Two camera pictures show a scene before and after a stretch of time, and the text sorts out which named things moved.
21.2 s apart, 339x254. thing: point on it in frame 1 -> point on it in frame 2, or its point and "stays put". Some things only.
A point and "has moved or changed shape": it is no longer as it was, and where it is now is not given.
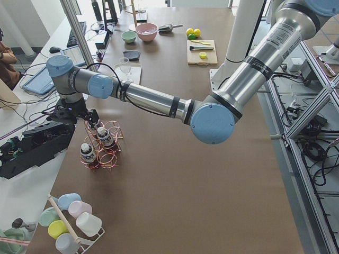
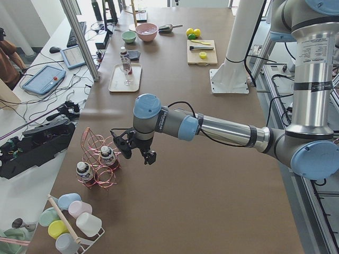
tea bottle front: (87, 154) -> (83, 171)
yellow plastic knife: (201, 42) stays put
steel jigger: (19, 223) stays put
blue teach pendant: (39, 83) stays put
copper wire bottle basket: (106, 157) has moved or changed shape
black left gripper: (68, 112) -> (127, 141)
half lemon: (203, 55) stays put
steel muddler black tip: (193, 48) stays put
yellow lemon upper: (189, 31) stays put
